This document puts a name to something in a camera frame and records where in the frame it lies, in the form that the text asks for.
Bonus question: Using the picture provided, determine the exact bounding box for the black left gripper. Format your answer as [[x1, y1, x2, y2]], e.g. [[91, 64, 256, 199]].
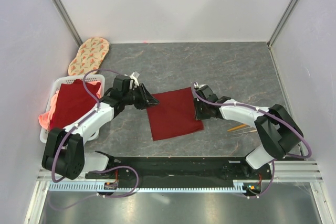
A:
[[123, 83, 159, 110]]

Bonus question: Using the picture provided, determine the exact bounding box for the red cloth napkin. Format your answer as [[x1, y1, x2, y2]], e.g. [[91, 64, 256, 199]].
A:
[[147, 88, 204, 141]]

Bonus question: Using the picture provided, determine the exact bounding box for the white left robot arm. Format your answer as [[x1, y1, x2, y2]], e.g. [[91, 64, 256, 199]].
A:
[[42, 83, 160, 183]]

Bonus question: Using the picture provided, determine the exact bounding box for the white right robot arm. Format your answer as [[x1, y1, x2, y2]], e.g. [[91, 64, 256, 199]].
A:
[[194, 98, 303, 179]]

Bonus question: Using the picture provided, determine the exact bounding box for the orange plastic fork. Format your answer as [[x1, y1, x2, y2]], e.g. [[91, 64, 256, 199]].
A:
[[227, 124, 247, 132]]

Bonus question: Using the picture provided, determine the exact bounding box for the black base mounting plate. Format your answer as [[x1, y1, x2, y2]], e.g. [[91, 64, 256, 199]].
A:
[[85, 157, 272, 187]]

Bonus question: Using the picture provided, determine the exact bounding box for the floral oval placemat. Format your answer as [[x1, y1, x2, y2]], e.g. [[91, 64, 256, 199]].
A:
[[68, 37, 110, 76]]

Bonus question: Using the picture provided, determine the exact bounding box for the red cloth in basket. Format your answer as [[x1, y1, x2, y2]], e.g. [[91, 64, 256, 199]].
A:
[[50, 79, 101, 129]]

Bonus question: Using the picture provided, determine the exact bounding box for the salmon pink cloth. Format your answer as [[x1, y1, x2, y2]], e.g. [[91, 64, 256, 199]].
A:
[[38, 90, 59, 131]]

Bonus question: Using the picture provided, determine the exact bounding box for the white plastic basket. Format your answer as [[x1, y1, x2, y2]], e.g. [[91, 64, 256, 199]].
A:
[[38, 74, 105, 143]]

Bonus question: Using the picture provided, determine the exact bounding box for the white slotted cable duct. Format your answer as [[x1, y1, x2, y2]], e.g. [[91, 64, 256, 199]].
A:
[[48, 181, 247, 193]]

